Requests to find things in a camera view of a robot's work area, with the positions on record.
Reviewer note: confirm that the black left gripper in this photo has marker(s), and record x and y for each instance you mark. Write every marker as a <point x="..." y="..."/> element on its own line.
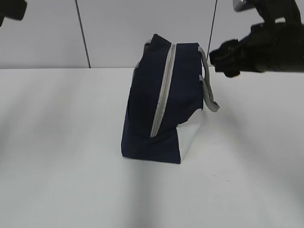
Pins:
<point x="12" y="9"/>

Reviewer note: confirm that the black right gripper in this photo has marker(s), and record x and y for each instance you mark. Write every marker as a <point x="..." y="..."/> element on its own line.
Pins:
<point x="276" y="48"/>

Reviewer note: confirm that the navy blue lunch bag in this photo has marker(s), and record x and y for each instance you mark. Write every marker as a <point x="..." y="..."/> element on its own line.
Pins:
<point x="169" y="90"/>

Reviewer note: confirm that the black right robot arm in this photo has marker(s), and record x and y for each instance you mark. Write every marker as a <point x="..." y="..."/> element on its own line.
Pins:
<point x="271" y="11"/>

